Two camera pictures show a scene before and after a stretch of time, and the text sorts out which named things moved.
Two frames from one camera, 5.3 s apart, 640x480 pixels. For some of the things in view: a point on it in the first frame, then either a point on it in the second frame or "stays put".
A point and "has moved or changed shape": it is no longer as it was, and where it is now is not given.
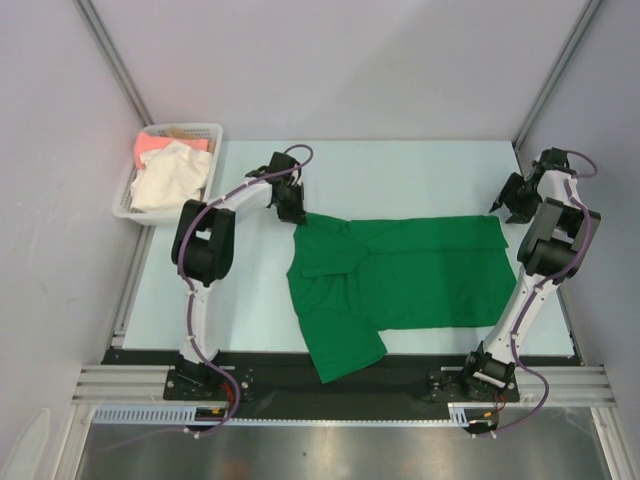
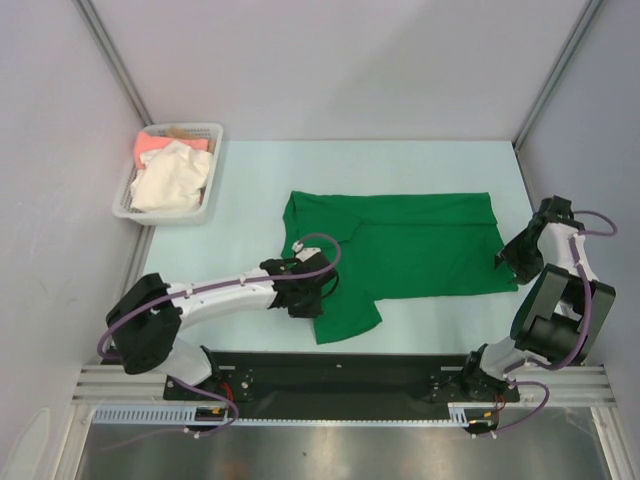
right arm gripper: [520, 195] → [520, 248]
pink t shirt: [149, 141] stays put
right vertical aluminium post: [555, 73] stays put
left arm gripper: [297, 214] → [309, 312]
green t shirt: [352, 278] has moved or changed shape
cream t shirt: [172, 175] stays put
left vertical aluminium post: [118, 63] stays put
